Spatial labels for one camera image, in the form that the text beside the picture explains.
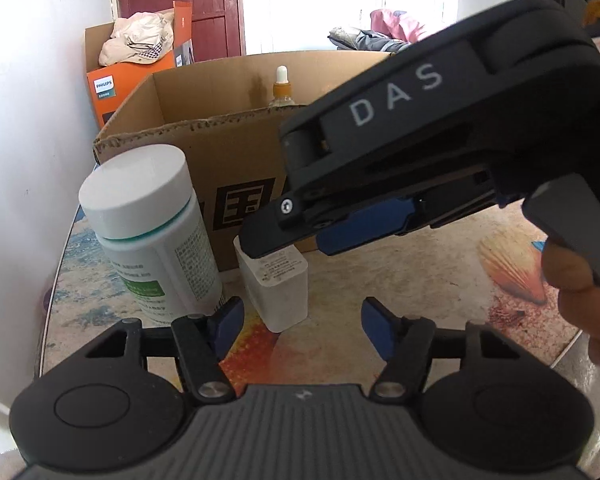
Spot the brown cardboard box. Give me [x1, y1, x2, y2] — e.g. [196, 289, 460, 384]
[94, 51, 385, 271]

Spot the pink and grey bedding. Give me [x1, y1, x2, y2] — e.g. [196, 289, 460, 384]
[327, 9, 426, 54]

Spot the person's right hand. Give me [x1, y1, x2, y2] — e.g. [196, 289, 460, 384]
[542, 238, 600, 368]

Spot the beige clothing in box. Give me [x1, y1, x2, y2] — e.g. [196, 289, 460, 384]
[98, 9, 174, 66]

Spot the white medicine bottle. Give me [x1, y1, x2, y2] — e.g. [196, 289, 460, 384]
[79, 144, 223, 324]

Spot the orange Philips box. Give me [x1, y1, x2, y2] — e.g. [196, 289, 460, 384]
[84, 1, 194, 127]

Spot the small dropper bottle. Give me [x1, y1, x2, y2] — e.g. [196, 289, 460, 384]
[268, 65, 294, 107]

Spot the white power adapter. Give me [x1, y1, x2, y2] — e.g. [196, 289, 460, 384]
[233, 236, 309, 334]

